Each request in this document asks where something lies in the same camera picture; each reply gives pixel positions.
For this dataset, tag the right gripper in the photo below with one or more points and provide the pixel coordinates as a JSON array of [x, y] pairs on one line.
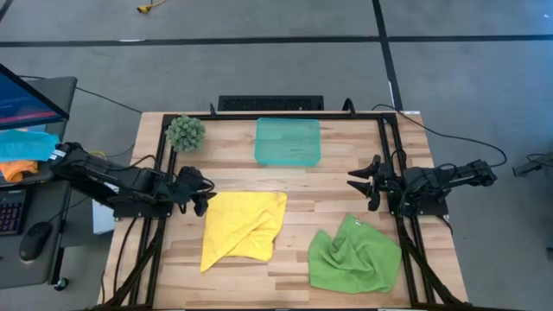
[[375, 183]]

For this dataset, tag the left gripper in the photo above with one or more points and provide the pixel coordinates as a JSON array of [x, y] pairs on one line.
[[190, 190]]

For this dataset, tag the yellow microfiber towel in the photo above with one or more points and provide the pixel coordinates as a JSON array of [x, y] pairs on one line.
[[242, 224]]

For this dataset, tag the green microfiber towel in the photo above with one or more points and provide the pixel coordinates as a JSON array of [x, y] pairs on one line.
[[354, 259]]

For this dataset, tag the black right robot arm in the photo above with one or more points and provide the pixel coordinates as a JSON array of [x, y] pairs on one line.
[[453, 177]]

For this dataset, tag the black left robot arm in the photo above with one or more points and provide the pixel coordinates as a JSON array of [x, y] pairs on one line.
[[108, 177]]

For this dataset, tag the teal plastic basket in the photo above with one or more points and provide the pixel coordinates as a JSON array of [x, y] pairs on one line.
[[287, 142]]

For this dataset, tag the green artificial plant ball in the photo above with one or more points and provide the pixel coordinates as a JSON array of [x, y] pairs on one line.
[[186, 133]]

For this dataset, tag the white sticker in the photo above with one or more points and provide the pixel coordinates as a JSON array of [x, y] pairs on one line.
[[412, 112]]

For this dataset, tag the black vented box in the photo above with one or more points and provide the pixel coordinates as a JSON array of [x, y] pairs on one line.
[[270, 103]]

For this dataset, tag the white box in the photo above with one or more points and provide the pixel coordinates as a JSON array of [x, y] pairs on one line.
[[103, 220]]

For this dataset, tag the black desk caster wheel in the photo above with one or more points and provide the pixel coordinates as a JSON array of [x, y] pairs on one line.
[[61, 283]]

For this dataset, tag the black computer mouse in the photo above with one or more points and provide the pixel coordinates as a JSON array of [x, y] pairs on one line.
[[34, 241]]

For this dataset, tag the blue cloth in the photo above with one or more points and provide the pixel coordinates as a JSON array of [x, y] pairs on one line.
[[26, 146]]

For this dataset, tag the orange cloth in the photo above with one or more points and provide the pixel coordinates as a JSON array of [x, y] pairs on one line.
[[17, 169]]

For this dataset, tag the grey rolling desk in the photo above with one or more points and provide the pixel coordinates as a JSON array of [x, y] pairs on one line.
[[30, 272]]

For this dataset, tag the black keyboard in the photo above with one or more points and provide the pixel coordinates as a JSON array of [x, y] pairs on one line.
[[10, 213]]

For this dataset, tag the computer monitor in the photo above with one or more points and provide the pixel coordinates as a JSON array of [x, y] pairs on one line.
[[21, 103]]

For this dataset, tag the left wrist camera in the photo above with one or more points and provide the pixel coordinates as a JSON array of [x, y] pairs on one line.
[[190, 177]]

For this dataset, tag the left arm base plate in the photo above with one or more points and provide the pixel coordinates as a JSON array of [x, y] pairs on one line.
[[142, 212]]

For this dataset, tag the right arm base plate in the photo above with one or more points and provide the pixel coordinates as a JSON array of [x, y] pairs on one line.
[[432, 211]]

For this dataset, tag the black aluminium table frame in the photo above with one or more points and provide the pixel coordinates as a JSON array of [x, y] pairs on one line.
[[281, 116]]

